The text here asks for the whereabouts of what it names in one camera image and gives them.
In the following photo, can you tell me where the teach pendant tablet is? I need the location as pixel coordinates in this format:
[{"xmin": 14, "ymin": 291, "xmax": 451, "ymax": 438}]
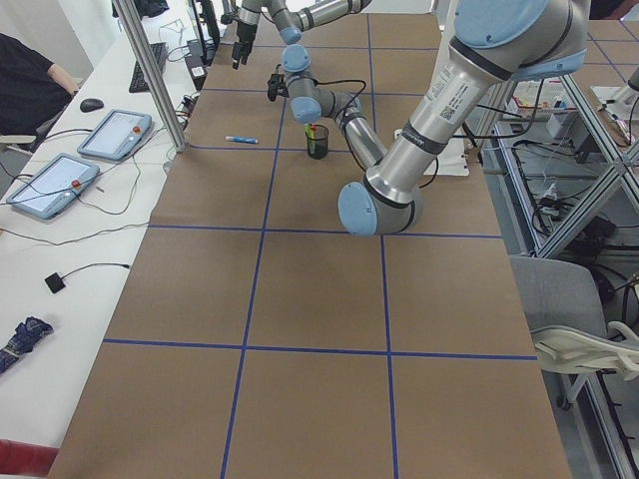
[
  {"xmin": 6, "ymin": 154, "xmax": 101, "ymax": 220},
  {"xmin": 77, "ymin": 109, "xmax": 153, "ymax": 162}
]

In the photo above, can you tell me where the seated person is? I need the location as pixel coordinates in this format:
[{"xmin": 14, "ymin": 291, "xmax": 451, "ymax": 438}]
[{"xmin": 1, "ymin": 34, "xmax": 79, "ymax": 135}]

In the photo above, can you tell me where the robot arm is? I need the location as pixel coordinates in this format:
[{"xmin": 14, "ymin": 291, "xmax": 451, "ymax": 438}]
[
  {"xmin": 232, "ymin": 0, "xmax": 371, "ymax": 70},
  {"xmin": 272, "ymin": 1, "xmax": 590, "ymax": 237}
]

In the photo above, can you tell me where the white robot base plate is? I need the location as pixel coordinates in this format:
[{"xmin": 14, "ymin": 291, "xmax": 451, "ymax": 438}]
[{"xmin": 392, "ymin": 139, "xmax": 469, "ymax": 178}]

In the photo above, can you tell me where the small black puck device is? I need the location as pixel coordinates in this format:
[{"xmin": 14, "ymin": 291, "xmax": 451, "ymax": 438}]
[{"xmin": 44, "ymin": 272, "xmax": 66, "ymax": 293}]

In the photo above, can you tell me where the brown table mat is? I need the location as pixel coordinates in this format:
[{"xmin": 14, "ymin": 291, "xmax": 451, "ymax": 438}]
[{"xmin": 51, "ymin": 22, "xmax": 570, "ymax": 478}]

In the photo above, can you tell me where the green pen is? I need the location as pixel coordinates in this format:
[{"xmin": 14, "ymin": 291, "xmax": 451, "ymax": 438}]
[{"xmin": 305, "ymin": 124, "xmax": 318, "ymax": 155}]

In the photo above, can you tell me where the black keyboard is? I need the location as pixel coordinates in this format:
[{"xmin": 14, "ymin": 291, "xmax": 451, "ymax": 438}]
[{"xmin": 128, "ymin": 42, "xmax": 169, "ymax": 95}]

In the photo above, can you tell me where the grey office chair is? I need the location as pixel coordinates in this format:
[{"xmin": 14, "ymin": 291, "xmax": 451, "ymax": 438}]
[{"xmin": 509, "ymin": 255, "xmax": 638, "ymax": 410}]

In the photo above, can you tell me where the teach pendant tablet far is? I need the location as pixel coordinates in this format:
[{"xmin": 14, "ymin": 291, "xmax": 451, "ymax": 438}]
[{"xmin": 77, "ymin": 109, "xmax": 153, "ymax": 162}]

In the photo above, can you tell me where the teach pendant tablet near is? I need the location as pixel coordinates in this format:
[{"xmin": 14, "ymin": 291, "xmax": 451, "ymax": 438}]
[{"xmin": 6, "ymin": 154, "xmax": 101, "ymax": 220}]

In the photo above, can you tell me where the blue pen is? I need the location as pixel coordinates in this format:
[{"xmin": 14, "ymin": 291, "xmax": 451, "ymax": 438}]
[{"xmin": 225, "ymin": 136, "xmax": 260, "ymax": 145}]

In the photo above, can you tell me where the aluminium frame post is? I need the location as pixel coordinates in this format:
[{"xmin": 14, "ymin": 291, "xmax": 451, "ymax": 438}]
[{"xmin": 113, "ymin": 0, "xmax": 187, "ymax": 153}]

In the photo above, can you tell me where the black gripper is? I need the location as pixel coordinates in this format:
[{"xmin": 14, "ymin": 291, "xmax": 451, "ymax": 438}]
[{"xmin": 232, "ymin": 21, "xmax": 257, "ymax": 70}]

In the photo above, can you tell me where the black mesh pen cup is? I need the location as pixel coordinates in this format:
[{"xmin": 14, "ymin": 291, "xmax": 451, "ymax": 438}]
[{"xmin": 307, "ymin": 124, "xmax": 328, "ymax": 160}]

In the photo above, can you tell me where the folded blue umbrella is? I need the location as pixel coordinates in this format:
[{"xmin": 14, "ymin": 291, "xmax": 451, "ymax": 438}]
[{"xmin": 1, "ymin": 316, "xmax": 54, "ymax": 374}]

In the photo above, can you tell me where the black computer mouse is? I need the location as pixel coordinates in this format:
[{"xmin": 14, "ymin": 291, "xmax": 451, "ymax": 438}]
[{"xmin": 79, "ymin": 98, "xmax": 104, "ymax": 113}]

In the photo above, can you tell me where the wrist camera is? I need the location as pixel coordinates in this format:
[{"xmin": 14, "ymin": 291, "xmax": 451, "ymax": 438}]
[{"xmin": 267, "ymin": 73, "xmax": 289, "ymax": 102}]

